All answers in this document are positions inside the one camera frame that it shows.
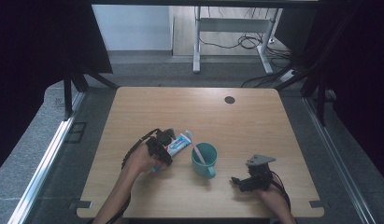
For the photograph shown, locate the aluminium floor rail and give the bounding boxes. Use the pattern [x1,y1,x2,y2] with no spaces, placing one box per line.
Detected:
[303,96,377,224]
[7,116,76,224]

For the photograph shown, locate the white metal desk frame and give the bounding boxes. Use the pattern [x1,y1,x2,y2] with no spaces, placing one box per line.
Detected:
[192,6,283,75]

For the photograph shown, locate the teal cup with handle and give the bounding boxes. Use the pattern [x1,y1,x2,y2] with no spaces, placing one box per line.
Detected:
[191,142,219,180]

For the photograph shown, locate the person's left hand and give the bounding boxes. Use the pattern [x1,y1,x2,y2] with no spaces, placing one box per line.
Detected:
[125,143,165,175]

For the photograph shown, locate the person's right hand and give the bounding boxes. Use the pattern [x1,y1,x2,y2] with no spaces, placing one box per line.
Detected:
[255,182,290,207]

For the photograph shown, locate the right hand-held gripper black cable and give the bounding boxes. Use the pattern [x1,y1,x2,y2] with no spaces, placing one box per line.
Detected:
[271,170,292,213]

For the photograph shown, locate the white power strip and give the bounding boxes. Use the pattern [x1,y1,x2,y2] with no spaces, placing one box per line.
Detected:
[279,69,297,83]

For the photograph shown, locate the pink toothbrush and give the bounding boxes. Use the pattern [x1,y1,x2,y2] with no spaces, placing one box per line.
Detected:
[184,130,207,166]

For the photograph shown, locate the black curtain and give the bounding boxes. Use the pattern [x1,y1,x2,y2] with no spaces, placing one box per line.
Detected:
[275,0,384,185]
[0,0,113,176]

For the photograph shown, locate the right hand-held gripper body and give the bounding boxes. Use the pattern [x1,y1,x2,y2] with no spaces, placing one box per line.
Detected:
[245,153,277,192]

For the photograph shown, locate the black floor cables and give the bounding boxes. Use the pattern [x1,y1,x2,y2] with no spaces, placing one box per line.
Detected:
[198,6,295,89]

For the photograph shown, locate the black metal stand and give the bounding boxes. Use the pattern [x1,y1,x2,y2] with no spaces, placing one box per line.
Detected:
[63,62,120,121]
[275,60,328,127]

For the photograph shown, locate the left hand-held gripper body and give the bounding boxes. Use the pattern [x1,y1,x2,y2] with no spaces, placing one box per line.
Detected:
[145,129,172,162]

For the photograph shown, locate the white and blue toothpaste tube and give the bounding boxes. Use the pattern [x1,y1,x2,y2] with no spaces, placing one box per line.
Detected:
[148,133,192,174]

